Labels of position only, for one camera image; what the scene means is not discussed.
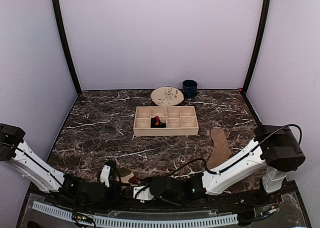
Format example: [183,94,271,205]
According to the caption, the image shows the beige striped sock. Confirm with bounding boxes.
[118,167,141,185]

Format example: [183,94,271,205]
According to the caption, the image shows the black argyle sock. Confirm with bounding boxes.
[150,116,167,128]

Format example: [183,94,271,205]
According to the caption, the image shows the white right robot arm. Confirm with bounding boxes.
[132,124,306,206]

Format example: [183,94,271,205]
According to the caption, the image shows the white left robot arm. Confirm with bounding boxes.
[0,123,122,206]

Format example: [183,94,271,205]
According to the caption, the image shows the tan plain sock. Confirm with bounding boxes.
[206,128,232,169]

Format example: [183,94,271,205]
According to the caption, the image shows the wooden compartment tray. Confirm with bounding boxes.
[133,106,199,136]

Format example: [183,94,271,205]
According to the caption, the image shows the patterned ceramic plate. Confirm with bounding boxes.
[150,86,184,107]

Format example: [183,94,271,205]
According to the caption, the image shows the dark blue mug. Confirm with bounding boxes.
[182,80,198,99]

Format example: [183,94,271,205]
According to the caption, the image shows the white slotted cable duct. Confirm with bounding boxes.
[32,201,239,227]

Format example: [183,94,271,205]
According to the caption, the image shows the left black corner post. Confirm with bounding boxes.
[52,0,82,96]

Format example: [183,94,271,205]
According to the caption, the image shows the black corner post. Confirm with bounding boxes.
[242,0,271,96]
[52,0,82,96]

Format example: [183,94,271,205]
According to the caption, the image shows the right black corner post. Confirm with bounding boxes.
[242,0,271,96]

